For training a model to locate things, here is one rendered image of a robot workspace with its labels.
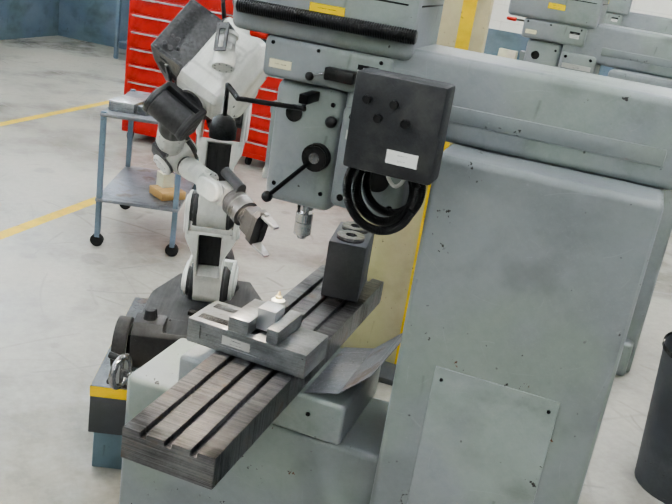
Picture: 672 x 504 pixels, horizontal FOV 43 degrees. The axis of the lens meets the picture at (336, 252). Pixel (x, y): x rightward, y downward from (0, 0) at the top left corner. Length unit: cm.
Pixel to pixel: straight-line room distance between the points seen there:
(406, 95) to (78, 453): 218
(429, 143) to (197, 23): 110
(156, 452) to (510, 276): 88
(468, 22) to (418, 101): 211
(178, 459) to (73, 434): 170
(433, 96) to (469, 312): 54
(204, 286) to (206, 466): 141
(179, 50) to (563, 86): 119
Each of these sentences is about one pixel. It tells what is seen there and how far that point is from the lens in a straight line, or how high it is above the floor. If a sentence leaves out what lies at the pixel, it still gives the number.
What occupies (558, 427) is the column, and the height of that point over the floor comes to 99.
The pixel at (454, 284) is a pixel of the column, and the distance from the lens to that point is 203.
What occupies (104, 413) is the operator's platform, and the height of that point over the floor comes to 29.
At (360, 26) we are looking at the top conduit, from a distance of 205.
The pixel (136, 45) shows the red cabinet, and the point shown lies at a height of 85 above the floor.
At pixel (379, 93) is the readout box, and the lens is 183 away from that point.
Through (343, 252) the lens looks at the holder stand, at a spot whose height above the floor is 106.
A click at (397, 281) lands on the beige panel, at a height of 47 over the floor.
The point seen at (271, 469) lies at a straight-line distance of 250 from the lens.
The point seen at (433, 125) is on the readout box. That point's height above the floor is 164.
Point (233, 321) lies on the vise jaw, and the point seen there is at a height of 100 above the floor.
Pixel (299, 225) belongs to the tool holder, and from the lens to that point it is 234.
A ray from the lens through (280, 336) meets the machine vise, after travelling 224.
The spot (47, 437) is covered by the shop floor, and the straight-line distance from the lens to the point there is 361.
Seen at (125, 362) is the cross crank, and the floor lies 63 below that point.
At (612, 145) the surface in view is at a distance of 202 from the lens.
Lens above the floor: 198
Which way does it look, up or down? 20 degrees down
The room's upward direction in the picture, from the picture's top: 9 degrees clockwise
